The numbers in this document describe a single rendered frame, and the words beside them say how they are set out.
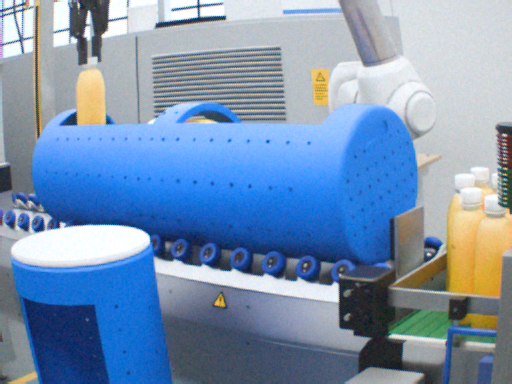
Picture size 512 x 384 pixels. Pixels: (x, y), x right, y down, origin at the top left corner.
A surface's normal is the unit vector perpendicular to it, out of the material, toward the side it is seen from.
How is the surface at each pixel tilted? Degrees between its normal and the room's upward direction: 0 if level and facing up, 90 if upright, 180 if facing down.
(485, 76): 90
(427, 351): 90
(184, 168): 76
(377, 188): 90
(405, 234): 90
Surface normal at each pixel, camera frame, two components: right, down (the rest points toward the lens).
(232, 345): -0.57, 0.50
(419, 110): 0.46, 0.22
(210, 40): -0.52, 0.19
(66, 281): 0.04, 0.18
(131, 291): 0.76, 0.07
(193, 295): -0.62, -0.15
